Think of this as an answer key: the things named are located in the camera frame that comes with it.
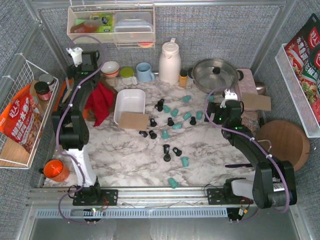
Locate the green coffee capsule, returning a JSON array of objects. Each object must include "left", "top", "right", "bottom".
[
  {"left": 172, "top": 123, "right": 182, "bottom": 130},
  {"left": 196, "top": 110, "right": 204, "bottom": 120},
  {"left": 163, "top": 105, "right": 171, "bottom": 113},
  {"left": 182, "top": 95, "right": 192, "bottom": 103},
  {"left": 181, "top": 156, "right": 189, "bottom": 168},
  {"left": 183, "top": 112, "right": 192, "bottom": 121},
  {"left": 161, "top": 129, "right": 170, "bottom": 139},
  {"left": 170, "top": 108, "right": 179, "bottom": 117},
  {"left": 167, "top": 177, "right": 179, "bottom": 189}
]

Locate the white plastic storage basket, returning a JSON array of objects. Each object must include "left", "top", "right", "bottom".
[{"left": 113, "top": 88, "right": 146, "bottom": 125}]

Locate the black coffee capsule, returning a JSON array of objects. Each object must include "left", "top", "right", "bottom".
[
  {"left": 149, "top": 130, "right": 157, "bottom": 140},
  {"left": 163, "top": 144, "right": 170, "bottom": 155},
  {"left": 163, "top": 153, "right": 171, "bottom": 162},
  {"left": 189, "top": 116, "right": 197, "bottom": 126},
  {"left": 154, "top": 98, "right": 165, "bottom": 112},
  {"left": 172, "top": 147, "right": 182, "bottom": 157},
  {"left": 167, "top": 117, "right": 175, "bottom": 127},
  {"left": 150, "top": 118, "right": 157, "bottom": 127},
  {"left": 139, "top": 130, "right": 148, "bottom": 138}
]

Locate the cardboard sheet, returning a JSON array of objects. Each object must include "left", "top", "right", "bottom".
[
  {"left": 118, "top": 112, "right": 149, "bottom": 131},
  {"left": 242, "top": 92, "right": 271, "bottom": 111}
]

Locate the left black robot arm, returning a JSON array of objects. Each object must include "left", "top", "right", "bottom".
[{"left": 51, "top": 47, "right": 101, "bottom": 203}]

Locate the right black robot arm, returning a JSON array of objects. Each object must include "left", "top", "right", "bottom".
[{"left": 204, "top": 100, "right": 297, "bottom": 213}]

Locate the white orange striped bowl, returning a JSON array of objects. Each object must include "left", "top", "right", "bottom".
[{"left": 100, "top": 61, "right": 120, "bottom": 78}]

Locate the pink striped oven mitt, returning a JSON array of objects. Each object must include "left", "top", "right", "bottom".
[{"left": 241, "top": 110, "right": 260, "bottom": 135}]

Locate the orange plastic tray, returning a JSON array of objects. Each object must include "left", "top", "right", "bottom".
[{"left": 53, "top": 80, "right": 68, "bottom": 111}]

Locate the pink box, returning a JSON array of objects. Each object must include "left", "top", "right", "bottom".
[{"left": 234, "top": 68, "right": 258, "bottom": 101}]

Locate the steel pot with lid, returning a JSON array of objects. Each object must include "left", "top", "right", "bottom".
[{"left": 188, "top": 58, "right": 244, "bottom": 95}]

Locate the green lidded cup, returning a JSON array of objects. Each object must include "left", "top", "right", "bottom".
[{"left": 119, "top": 67, "right": 138, "bottom": 86}]

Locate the red cloth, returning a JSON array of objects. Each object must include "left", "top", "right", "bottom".
[{"left": 84, "top": 82, "right": 118, "bottom": 127}]

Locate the clear plastic food box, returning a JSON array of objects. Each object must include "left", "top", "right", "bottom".
[{"left": 113, "top": 11, "right": 154, "bottom": 43}]

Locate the yellow spice bottle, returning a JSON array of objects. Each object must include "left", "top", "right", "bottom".
[{"left": 179, "top": 69, "right": 188, "bottom": 88}]

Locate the blue mug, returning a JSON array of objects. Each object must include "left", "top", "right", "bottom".
[{"left": 136, "top": 62, "right": 155, "bottom": 83}]

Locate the red lidded jar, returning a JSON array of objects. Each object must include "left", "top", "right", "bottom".
[{"left": 34, "top": 81, "right": 52, "bottom": 101}]

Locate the round wooden board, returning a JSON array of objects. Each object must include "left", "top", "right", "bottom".
[{"left": 255, "top": 120, "right": 310, "bottom": 171}]

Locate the white thermos jug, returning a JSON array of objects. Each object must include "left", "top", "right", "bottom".
[{"left": 158, "top": 38, "right": 181, "bottom": 86}]

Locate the metal wire stand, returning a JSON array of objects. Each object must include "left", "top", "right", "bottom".
[{"left": 257, "top": 139, "right": 272, "bottom": 152}]

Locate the white wire basket right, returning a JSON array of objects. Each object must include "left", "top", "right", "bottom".
[{"left": 275, "top": 43, "right": 320, "bottom": 138}]

